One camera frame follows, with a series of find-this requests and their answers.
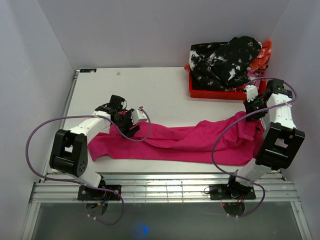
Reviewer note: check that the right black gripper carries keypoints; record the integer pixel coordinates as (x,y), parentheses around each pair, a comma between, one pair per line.
(256,116)

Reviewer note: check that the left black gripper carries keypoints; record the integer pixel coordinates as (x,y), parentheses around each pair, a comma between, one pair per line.
(130,133)

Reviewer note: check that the pink trousers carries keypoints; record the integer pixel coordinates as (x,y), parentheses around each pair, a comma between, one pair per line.
(193,144)

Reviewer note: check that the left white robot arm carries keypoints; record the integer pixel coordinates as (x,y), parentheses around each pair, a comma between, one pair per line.
(69,153)

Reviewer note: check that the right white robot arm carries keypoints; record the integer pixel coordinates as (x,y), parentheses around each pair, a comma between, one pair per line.
(280,142)

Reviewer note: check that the pink white patterned garment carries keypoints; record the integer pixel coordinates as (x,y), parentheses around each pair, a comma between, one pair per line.
(253,77)

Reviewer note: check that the black white patterned garment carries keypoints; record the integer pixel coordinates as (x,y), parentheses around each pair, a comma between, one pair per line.
(222,66)

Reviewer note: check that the black label sticker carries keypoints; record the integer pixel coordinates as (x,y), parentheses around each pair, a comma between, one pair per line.
(88,70)

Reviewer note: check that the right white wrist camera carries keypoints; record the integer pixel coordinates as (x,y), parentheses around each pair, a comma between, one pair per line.
(251,92)

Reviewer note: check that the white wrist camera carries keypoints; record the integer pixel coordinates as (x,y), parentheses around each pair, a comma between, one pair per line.
(138,116)
(251,92)

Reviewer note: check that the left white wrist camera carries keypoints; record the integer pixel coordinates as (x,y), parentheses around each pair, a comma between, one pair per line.
(138,116)

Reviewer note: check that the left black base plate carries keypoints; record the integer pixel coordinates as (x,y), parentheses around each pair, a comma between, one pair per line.
(89,194)

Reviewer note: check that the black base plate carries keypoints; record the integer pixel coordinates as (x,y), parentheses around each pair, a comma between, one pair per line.
(225,192)
(89,194)

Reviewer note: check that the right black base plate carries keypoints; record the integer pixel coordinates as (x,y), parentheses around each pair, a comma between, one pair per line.
(225,192)

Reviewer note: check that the aluminium frame rail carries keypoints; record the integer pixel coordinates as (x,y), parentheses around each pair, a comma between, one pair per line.
(166,188)

